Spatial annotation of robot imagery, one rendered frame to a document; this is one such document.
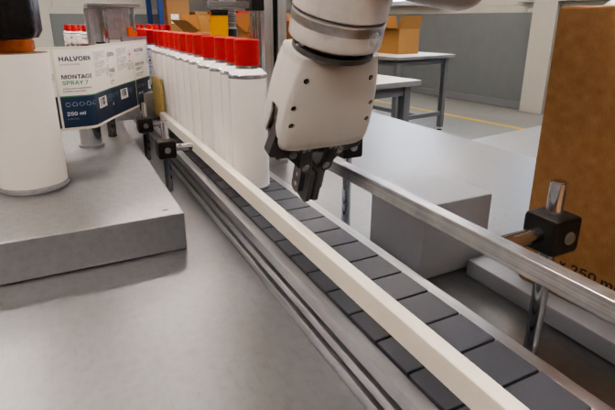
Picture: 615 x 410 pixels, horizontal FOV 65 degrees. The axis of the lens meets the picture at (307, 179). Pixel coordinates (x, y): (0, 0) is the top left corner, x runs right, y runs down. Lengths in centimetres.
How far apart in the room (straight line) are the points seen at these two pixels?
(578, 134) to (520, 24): 644
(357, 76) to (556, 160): 20
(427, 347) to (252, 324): 21
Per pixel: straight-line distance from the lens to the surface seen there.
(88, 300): 57
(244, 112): 65
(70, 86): 97
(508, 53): 699
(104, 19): 122
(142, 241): 63
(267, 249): 52
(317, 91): 44
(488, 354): 39
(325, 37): 41
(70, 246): 62
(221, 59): 75
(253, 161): 66
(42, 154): 75
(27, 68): 73
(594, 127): 49
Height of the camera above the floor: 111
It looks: 18 degrees down
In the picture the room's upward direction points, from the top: straight up
